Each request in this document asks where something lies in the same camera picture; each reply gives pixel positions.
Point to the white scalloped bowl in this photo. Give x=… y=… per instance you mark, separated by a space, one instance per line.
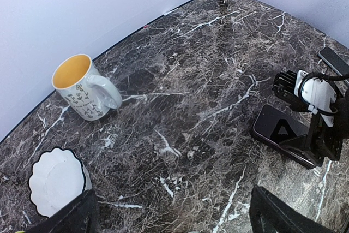
x=57 y=178

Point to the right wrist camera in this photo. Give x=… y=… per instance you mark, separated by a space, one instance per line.
x=308 y=92

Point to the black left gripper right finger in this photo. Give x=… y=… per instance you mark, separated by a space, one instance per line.
x=269 y=214

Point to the black smartphone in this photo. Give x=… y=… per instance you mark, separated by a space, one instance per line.
x=272 y=127

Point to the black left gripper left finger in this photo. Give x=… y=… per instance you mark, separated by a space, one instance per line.
x=79 y=215

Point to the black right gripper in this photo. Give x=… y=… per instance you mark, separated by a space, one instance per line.
x=321 y=142

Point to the white floral mug yellow inside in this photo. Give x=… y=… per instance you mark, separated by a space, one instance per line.
x=79 y=83

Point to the silver edged smartphone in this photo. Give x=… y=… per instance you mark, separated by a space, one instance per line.
x=333 y=60

